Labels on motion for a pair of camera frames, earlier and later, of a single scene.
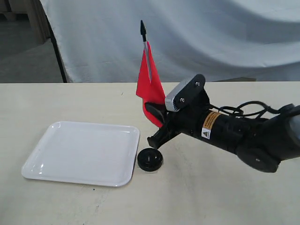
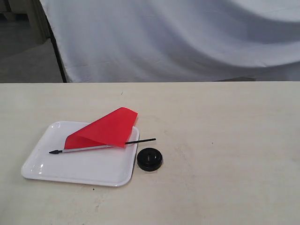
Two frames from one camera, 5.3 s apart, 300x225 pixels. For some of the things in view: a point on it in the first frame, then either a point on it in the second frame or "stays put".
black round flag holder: x=149 y=159 stays put
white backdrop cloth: x=100 y=41 stays put
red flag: x=150 y=86 -> x=113 y=130
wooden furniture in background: x=30 y=11 stays put
